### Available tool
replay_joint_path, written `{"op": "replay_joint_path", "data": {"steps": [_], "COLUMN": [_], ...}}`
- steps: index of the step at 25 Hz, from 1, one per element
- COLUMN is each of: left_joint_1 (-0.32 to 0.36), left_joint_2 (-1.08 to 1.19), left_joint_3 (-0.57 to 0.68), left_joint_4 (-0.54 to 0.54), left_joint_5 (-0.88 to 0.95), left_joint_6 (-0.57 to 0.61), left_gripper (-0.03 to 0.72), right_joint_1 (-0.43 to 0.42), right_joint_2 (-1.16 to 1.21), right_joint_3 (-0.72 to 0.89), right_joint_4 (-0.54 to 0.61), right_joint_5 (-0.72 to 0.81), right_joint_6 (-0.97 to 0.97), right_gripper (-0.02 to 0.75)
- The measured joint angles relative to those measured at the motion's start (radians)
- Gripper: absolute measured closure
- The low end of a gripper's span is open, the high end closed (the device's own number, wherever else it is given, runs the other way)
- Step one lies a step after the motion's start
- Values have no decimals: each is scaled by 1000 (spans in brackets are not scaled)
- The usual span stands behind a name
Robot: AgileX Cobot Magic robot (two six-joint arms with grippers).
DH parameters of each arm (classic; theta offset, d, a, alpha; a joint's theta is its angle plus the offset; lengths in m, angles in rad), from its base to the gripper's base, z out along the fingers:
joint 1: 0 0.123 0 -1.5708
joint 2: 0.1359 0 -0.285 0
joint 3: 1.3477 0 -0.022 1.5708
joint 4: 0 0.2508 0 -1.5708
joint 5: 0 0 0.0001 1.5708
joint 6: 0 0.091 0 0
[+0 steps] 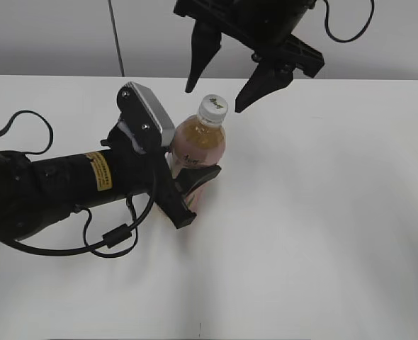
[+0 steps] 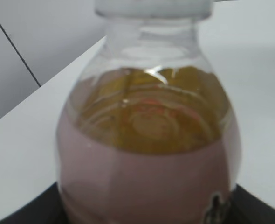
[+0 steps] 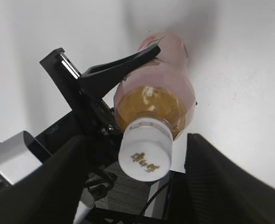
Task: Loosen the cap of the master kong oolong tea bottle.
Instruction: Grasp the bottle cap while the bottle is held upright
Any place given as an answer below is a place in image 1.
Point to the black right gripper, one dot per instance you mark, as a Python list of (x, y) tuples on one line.
[(266, 28)]

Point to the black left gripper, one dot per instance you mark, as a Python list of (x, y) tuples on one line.
[(137, 165)]

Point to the pink peach tea bottle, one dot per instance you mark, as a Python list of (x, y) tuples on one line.
[(199, 142)]

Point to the white bottle cap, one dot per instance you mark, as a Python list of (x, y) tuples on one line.
[(213, 109)]

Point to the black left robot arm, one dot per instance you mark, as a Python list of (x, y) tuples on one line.
[(37, 194)]

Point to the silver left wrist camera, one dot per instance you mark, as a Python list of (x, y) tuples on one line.
[(143, 119)]

